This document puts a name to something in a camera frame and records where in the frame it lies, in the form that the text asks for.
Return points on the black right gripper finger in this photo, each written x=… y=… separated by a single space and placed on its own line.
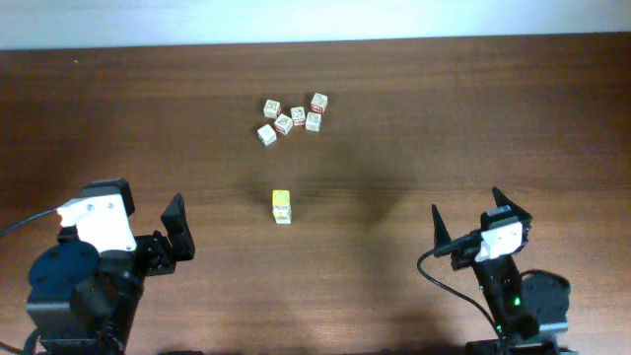
x=441 y=235
x=501 y=199

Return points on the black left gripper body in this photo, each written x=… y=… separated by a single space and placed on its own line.
x=153 y=248

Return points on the yellow edged wooden block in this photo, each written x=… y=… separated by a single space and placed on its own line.
x=281 y=199

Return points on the letter K wooden block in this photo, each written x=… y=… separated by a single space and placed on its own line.
x=283 y=219

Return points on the blue number five block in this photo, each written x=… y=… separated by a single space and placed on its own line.
x=282 y=212

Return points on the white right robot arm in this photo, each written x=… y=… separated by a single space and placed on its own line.
x=527 y=309

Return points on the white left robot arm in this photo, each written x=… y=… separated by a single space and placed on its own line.
x=86 y=290

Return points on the green letter wooden block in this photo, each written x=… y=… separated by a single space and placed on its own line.
x=266 y=134

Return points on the leaf wooden block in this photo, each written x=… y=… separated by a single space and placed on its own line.
x=283 y=124

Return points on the butterfly wooden block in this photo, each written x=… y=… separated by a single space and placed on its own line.
x=271 y=109

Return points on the baseball wooden block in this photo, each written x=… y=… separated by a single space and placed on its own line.
x=298 y=115

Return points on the snail wooden block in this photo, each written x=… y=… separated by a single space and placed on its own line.
x=313 y=122

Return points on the elephant wooden block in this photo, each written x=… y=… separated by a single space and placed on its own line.
x=319 y=103

